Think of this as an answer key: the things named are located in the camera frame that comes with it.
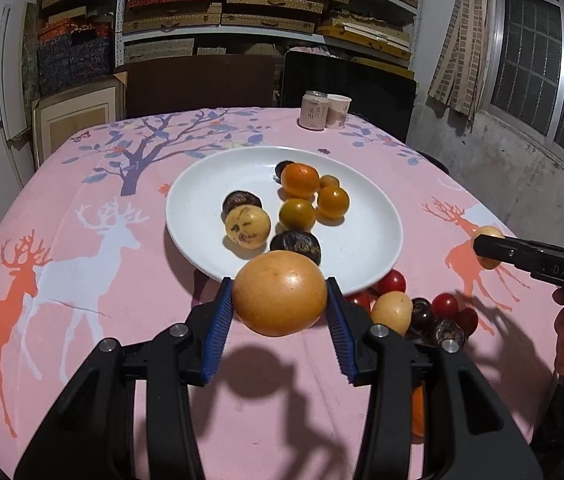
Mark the shelf with flat boxes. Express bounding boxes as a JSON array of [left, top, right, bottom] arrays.
[[37, 0, 420, 63]]

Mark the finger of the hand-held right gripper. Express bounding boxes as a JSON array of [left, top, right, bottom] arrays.
[[472, 234, 537, 277]]

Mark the large yellow-orange tomato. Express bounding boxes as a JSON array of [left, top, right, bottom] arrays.
[[232, 251, 329, 337]]

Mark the dark water chestnut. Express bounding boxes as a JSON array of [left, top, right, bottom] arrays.
[[222, 190, 263, 221], [269, 230, 323, 267], [432, 319, 467, 351]]

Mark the orange tomato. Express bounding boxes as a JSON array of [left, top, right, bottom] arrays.
[[317, 185, 351, 219]]

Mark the red cherry tomato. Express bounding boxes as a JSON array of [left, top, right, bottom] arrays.
[[456, 306, 479, 338], [344, 290, 373, 313], [432, 292, 460, 320], [377, 269, 407, 295]]

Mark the beverage can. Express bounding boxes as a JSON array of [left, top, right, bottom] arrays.
[[299, 91, 330, 129]]

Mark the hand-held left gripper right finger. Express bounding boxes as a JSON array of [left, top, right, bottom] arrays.
[[326, 276, 545, 480]]

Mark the pale yellow pepino melon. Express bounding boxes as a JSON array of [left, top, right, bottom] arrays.
[[370, 291, 413, 337], [472, 225, 506, 270], [224, 206, 271, 251]]

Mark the dark brown board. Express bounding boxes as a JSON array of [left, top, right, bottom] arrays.
[[124, 52, 283, 121]]

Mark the white metal shelf rack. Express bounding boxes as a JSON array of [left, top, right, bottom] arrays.
[[113, 0, 423, 68]]

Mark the grey stone slab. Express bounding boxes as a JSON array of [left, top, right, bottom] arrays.
[[22, 2, 43, 101]]

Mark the black panel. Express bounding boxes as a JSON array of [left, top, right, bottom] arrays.
[[280, 50, 417, 143]]

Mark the white door panel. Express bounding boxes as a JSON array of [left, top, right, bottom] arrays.
[[0, 4, 38, 191]]

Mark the wooden framed panel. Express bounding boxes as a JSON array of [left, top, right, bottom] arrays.
[[31, 72, 128, 168]]

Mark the paper cup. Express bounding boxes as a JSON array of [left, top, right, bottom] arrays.
[[325, 94, 353, 128]]

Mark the white plate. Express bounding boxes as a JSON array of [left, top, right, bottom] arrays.
[[164, 146, 405, 297]]

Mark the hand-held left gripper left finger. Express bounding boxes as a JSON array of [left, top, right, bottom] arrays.
[[13, 276, 235, 480]]

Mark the stack of dark patterned boxes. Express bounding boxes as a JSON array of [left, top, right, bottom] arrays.
[[37, 17, 115, 96]]

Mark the brick pattern hanging cloth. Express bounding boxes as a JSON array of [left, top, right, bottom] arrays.
[[428, 0, 492, 126]]

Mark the barred window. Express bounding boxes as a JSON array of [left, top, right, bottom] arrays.
[[482, 0, 564, 161]]

